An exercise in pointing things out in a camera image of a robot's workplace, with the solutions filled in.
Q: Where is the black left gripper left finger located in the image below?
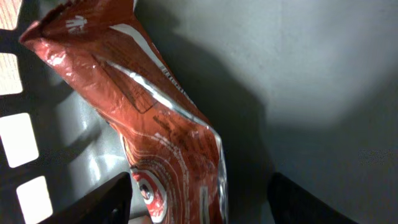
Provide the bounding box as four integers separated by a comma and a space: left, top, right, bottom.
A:
40, 172, 132, 224

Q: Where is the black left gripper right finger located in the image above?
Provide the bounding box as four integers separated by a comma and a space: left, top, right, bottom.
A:
267, 172, 357, 224

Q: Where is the red snack wrapper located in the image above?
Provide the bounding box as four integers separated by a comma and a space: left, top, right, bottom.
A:
19, 0, 228, 223

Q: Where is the grey plastic mesh basket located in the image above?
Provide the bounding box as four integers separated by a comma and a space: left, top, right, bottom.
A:
1, 1, 397, 223

